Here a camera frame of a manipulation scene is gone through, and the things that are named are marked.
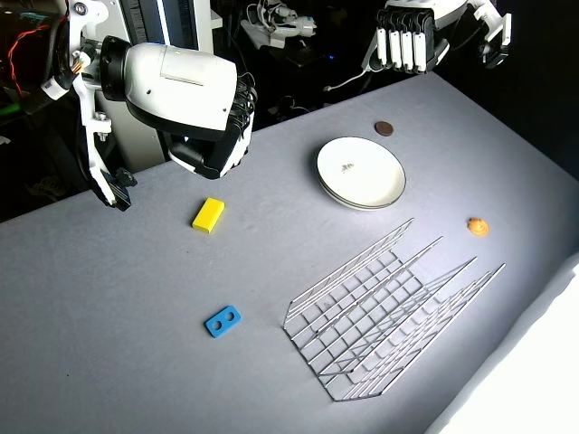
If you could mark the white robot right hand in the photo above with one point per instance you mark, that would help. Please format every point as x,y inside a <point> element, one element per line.
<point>181,90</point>

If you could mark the white plate with dark rim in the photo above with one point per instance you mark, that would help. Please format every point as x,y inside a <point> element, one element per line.
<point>362,208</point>
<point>362,172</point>

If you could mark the white column with blue strip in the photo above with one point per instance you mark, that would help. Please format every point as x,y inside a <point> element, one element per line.
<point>140,144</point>

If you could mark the white spare robot hand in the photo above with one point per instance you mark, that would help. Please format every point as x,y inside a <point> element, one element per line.
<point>271,31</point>

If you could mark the yellow rectangular block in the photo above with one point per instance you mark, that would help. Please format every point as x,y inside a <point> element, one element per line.
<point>208,215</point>

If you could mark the brown round disc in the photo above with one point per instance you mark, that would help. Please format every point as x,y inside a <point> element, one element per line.
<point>383,128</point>

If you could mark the blue block with two holes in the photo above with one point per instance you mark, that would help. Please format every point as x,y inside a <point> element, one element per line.
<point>212,327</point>

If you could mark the orange bread bun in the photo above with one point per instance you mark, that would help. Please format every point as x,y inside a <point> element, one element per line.
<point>478,228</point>

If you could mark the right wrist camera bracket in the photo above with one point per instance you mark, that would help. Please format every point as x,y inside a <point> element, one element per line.
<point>90,153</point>

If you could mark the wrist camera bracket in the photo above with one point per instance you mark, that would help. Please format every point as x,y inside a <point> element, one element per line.
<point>502,31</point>
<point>90,153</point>

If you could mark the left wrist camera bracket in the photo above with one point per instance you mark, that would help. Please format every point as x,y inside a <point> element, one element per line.
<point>502,31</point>

